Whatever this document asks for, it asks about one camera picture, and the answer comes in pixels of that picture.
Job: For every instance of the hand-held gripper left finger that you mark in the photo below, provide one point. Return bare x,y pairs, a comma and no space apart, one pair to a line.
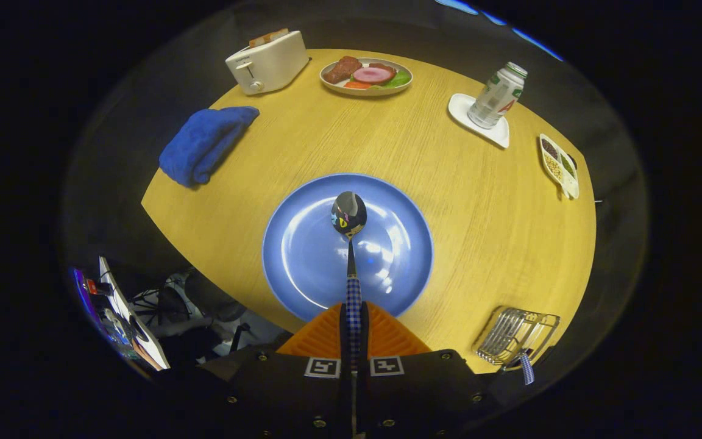
290,396

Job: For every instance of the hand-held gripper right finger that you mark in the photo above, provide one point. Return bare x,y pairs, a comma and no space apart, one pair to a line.
424,396

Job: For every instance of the dark bag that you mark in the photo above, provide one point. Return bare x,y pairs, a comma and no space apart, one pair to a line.
211,299

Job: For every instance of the blue round plate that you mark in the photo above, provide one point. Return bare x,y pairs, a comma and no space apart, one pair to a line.
302,256

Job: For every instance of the white printed board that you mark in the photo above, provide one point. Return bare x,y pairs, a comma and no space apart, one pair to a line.
128,329

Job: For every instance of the blue folded towel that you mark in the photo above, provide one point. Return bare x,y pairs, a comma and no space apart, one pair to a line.
205,146

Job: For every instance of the white divided bean dish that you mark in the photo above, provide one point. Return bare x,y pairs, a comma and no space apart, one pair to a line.
558,167

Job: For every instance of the white square coaster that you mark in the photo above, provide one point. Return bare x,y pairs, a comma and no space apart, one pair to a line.
460,110

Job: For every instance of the silver drink bottle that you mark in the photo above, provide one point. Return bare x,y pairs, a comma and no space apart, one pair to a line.
497,97

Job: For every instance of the beige food plate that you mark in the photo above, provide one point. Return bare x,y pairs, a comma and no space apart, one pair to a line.
366,91

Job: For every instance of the green lettuce leaf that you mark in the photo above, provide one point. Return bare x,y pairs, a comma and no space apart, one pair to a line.
400,80

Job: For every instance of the orange carrot slice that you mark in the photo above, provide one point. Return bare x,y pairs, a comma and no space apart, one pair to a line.
357,85

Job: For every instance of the pink ham slice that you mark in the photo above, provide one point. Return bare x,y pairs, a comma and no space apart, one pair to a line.
373,75

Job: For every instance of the brown steak piece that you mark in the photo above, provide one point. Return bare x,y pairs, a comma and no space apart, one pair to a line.
340,70

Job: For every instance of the white toaster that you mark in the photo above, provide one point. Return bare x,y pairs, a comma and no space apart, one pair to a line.
269,64

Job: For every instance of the toasted bread slice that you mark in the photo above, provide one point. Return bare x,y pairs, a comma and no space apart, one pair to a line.
258,41
278,35

